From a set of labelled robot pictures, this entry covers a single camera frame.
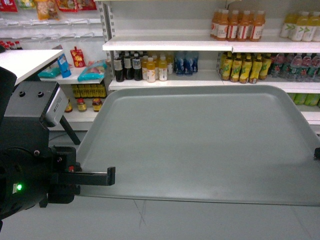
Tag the grey rectangular serving tray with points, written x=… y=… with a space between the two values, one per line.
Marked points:
x=217 y=144

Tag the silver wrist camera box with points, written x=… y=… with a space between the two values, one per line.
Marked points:
x=57 y=104

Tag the red spout pouch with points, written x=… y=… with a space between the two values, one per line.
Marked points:
x=77 y=57

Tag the orange juice bottle far right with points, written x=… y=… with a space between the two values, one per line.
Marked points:
x=258 y=26

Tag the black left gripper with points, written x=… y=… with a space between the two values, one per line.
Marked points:
x=66 y=176

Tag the orange juice bottle C100 label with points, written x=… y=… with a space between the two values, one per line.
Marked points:
x=223 y=23

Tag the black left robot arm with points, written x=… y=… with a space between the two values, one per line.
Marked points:
x=31 y=171

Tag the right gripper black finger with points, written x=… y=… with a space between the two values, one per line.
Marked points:
x=316 y=155

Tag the white middle shelf board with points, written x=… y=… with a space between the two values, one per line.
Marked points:
x=204 y=43

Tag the orange juice bottle red stripe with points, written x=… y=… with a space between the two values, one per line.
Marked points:
x=232 y=26

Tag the yellow lemon tea bottle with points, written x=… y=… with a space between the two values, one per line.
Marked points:
x=236 y=68

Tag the yellow snack bag hanging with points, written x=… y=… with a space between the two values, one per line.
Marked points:
x=46 y=10

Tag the white checkout counter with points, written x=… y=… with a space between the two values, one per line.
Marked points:
x=25 y=63

